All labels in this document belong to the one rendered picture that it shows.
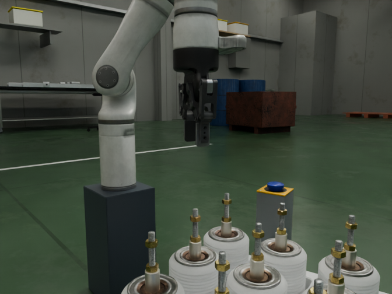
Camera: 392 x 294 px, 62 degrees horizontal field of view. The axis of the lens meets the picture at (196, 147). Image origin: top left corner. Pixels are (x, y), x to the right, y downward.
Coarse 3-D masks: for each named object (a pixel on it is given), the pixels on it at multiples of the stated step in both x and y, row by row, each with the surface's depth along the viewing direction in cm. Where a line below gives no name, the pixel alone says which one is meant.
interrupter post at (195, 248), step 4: (192, 244) 58; (196, 244) 58; (200, 244) 58; (192, 248) 58; (196, 248) 58; (200, 248) 58; (192, 252) 58; (196, 252) 58; (200, 252) 59; (192, 256) 58; (196, 256) 58; (200, 256) 59
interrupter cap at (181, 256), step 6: (186, 246) 62; (204, 246) 62; (180, 252) 60; (186, 252) 60; (204, 252) 60; (210, 252) 60; (180, 258) 58; (186, 258) 58; (204, 258) 58; (210, 258) 58; (186, 264) 56; (192, 264) 56; (198, 264) 56; (204, 264) 56
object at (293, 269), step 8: (264, 256) 60; (272, 256) 59; (296, 256) 59; (304, 256) 60; (272, 264) 59; (280, 264) 58; (288, 264) 58; (296, 264) 58; (304, 264) 60; (280, 272) 58; (288, 272) 58; (296, 272) 59; (304, 272) 61; (288, 280) 58; (296, 280) 59; (304, 280) 61; (288, 288) 59; (296, 288) 59; (304, 288) 62
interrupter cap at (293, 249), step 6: (264, 240) 65; (270, 240) 65; (288, 240) 65; (264, 246) 63; (270, 246) 63; (288, 246) 63; (294, 246) 63; (270, 252) 60; (276, 252) 60; (282, 252) 60; (288, 252) 60; (294, 252) 60; (300, 252) 61
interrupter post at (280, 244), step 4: (276, 236) 62; (280, 236) 61; (284, 236) 61; (276, 240) 62; (280, 240) 61; (284, 240) 61; (276, 244) 62; (280, 244) 61; (284, 244) 61; (276, 248) 62; (280, 248) 62; (284, 248) 62
